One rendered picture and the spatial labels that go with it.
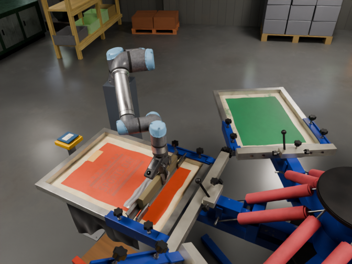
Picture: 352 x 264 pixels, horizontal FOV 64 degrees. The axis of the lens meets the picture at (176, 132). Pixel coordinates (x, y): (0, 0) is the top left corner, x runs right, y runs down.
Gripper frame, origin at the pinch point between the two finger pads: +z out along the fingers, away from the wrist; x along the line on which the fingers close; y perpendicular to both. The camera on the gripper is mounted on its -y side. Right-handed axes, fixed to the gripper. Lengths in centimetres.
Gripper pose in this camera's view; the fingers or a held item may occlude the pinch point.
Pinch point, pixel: (159, 182)
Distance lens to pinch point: 150.9
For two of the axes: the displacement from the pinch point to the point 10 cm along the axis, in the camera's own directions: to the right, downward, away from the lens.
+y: 4.6, -5.3, 7.1
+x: -8.9, -2.5, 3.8
